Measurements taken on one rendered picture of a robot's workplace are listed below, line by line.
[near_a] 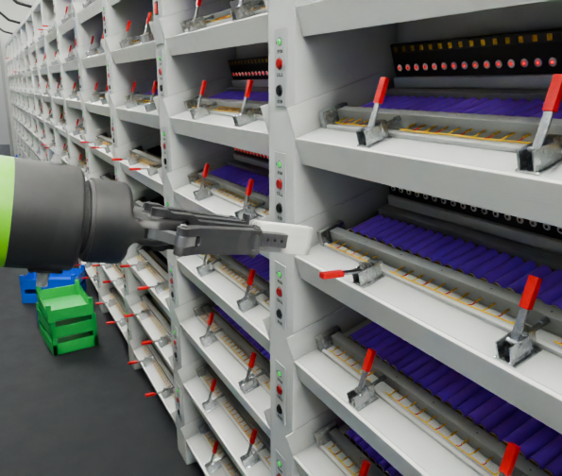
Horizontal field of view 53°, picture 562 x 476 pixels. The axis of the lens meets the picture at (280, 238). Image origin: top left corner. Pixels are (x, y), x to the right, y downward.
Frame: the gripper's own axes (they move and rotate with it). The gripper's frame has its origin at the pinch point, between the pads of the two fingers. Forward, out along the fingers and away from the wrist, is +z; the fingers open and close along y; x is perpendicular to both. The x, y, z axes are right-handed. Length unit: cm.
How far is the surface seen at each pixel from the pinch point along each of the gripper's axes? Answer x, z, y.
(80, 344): -97, 22, -201
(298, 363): -28.0, 25.1, -28.9
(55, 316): -83, 9, -200
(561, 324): -3.3, 26.3, 16.1
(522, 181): 10.4, 16.6, 14.5
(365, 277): -6.7, 21.4, -11.3
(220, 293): -28, 25, -68
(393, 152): 11.2, 17.0, -5.7
